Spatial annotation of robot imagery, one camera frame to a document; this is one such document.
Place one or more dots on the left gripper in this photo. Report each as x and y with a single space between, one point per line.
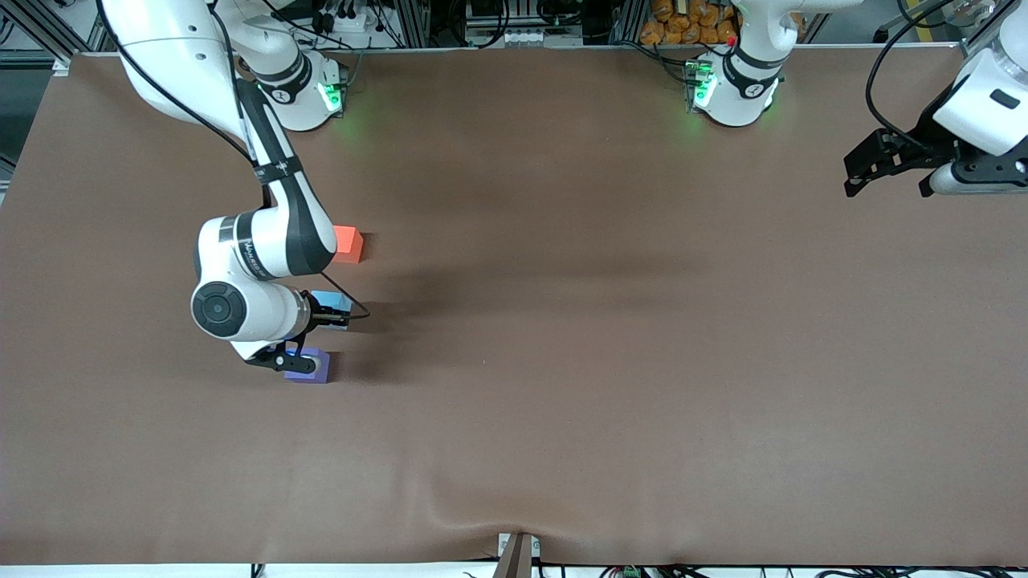
923 138

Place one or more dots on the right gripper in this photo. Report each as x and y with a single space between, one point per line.
318 315

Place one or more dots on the light blue foam block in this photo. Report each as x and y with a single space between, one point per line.
329 301

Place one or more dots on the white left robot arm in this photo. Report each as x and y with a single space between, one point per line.
747 80

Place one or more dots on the purple foam block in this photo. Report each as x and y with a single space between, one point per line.
311 378

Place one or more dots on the orange foam block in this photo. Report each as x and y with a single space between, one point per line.
350 245

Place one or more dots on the bag of orange items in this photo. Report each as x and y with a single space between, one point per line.
683 22

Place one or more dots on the brown table cloth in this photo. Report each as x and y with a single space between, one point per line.
562 401

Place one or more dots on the power strip with black plugs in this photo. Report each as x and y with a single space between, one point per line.
345 20

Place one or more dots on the white power strip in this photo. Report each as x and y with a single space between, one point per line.
514 38

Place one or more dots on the green terminal connector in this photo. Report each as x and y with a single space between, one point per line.
630 572

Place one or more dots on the brown post with white bracket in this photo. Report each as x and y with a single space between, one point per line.
516 555

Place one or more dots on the aluminium frame profile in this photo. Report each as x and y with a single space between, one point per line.
48 32

